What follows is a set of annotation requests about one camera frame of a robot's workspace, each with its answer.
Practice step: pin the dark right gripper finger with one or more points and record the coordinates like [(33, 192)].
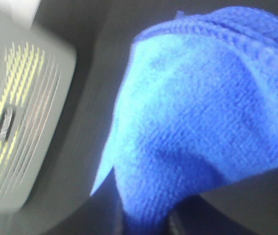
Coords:
[(176, 226)]

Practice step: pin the blue microfiber towel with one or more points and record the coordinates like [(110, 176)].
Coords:
[(197, 109)]

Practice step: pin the grey perforated plastic basket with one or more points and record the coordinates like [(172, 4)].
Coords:
[(36, 70)]

